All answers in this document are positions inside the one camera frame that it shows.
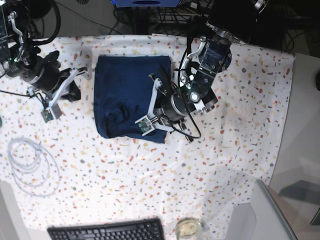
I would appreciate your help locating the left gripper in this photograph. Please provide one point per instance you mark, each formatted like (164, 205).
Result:
(165, 111)

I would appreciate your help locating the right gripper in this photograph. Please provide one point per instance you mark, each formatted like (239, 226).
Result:
(44, 74)

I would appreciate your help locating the blue t-shirt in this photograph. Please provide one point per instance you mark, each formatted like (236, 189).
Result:
(122, 94)

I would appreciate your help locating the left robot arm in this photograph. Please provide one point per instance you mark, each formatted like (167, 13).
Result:
(232, 21)

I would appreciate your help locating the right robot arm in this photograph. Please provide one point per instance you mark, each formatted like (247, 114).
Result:
(20, 56)

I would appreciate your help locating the terrazzo patterned tablecloth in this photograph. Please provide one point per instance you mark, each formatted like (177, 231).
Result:
(64, 173)

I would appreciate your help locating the black keyboard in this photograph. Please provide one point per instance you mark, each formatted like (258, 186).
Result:
(146, 229)

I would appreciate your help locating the glass jar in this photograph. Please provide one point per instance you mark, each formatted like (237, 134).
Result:
(189, 229)

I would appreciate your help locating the blue box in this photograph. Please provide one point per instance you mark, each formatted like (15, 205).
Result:
(148, 3)

